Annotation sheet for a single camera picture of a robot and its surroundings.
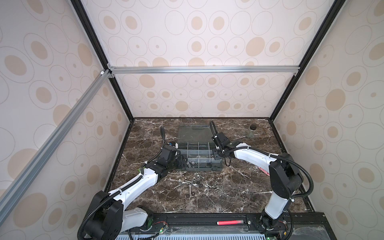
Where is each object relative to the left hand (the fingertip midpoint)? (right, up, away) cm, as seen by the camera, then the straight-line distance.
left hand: (188, 157), depth 84 cm
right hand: (+18, +2, +9) cm, 21 cm away
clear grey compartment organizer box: (+4, +6, +21) cm, 22 cm away
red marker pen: (+22, -31, -9) cm, 39 cm away
